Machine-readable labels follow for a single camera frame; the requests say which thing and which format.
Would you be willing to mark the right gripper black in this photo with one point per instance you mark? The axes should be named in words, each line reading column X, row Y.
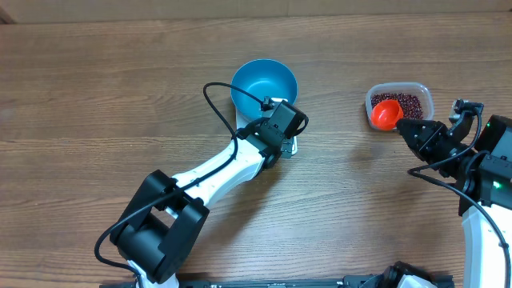
column 430, row 135

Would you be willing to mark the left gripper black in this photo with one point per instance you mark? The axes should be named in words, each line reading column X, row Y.
column 289, row 149

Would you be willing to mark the orange scoop blue handle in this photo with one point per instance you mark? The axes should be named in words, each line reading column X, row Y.
column 386, row 115

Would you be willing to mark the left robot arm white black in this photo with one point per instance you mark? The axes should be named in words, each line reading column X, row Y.
column 156, row 232

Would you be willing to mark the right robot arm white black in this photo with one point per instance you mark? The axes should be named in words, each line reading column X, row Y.
column 473, row 160

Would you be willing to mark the white digital kitchen scale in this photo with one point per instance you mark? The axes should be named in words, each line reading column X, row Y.
column 242, row 121

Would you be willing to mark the blue metal bowl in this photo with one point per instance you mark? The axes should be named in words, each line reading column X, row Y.
column 262, row 78

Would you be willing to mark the red beans in container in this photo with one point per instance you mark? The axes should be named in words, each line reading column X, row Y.
column 409, row 103

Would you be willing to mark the clear plastic bean container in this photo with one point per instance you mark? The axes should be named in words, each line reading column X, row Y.
column 414, row 88

